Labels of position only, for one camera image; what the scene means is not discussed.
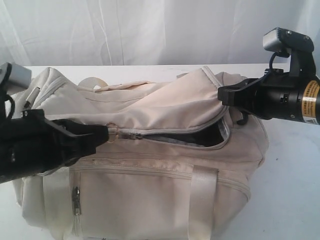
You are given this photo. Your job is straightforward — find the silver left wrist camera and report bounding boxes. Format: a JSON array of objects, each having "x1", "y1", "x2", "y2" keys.
[{"x1": 0, "y1": 62, "x2": 32, "y2": 94}]

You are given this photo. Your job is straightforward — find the cream duffel bag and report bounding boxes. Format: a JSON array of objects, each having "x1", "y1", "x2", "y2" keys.
[{"x1": 13, "y1": 66, "x2": 269, "y2": 240}]

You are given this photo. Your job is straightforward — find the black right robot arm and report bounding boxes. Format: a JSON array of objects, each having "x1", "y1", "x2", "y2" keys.
[{"x1": 218, "y1": 68, "x2": 320, "y2": 125}]

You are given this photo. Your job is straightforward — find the white backdrop curtain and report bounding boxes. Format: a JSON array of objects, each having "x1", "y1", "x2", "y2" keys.
[{"x1": 0, "y1": 0, "x2": 320, "y2": 66}]

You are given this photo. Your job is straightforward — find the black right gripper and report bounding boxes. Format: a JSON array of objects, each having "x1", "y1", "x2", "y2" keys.
[{"x1": 217, "y1": 68, "x2": 304, "y2": 120}]

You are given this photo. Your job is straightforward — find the metal zipper pull ring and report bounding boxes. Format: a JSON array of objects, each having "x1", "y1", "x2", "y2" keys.
[{"x1": 106, "y1": 121, "x2": 143, "y2": 144}]

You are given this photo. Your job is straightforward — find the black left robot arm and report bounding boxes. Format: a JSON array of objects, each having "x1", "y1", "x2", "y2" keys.
[{"x1": 0, "y1": 109, "x2": 109, "y2": 183}]

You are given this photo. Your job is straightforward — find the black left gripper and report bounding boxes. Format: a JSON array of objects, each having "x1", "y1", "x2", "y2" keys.
[{"x1": 0, "y1": 110, "x2": 109, "y2": 175}]

